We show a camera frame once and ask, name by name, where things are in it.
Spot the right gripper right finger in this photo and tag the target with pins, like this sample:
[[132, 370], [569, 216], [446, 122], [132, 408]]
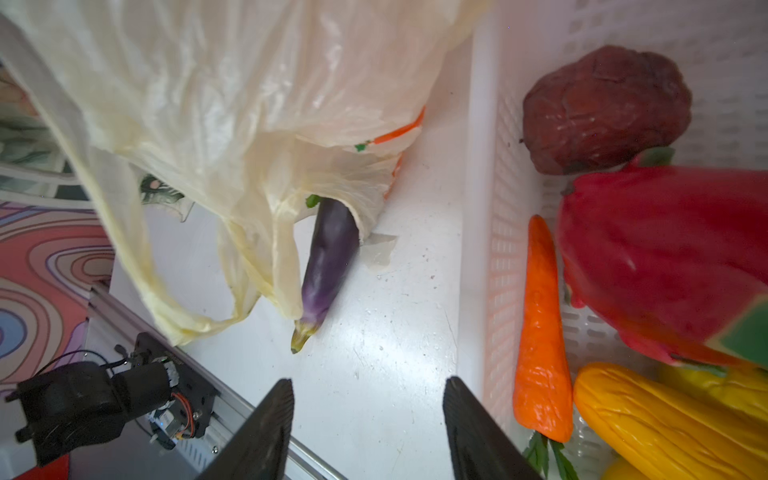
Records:
[[479, 449]]

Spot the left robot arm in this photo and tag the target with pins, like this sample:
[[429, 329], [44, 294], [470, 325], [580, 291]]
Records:
[[85, 403]]

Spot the toy pink dragon fruit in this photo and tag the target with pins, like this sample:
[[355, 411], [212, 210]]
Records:
[[674, 258]]

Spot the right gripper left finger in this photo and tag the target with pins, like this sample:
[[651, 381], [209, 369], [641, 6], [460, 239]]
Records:
[[259, 449]]

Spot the leaf print canvas tote bag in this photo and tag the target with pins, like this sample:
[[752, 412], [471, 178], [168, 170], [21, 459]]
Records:
[[34, 169]]

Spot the toy yellow bell pepper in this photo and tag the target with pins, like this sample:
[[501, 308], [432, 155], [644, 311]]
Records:
[[743, 391]]

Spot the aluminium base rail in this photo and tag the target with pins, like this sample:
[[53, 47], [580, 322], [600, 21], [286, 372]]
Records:
[[217, 410]]

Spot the toy carrot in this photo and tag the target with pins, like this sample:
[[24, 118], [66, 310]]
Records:
[[543, 392]]

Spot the toy purple eggplant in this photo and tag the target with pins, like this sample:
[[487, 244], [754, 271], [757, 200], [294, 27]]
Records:
[[334, 246]]

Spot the toy dark red fruit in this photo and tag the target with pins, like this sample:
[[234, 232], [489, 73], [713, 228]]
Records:
[[603, 109]]

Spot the cream plastic grocery bag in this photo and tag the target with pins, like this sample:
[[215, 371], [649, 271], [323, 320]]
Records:
[[245, 107]]

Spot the white perforated plastic basket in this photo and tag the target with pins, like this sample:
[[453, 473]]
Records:
[[720, 48]]

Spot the toy yellow corn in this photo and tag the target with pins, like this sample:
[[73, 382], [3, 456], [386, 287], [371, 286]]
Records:
[[664, 433]]

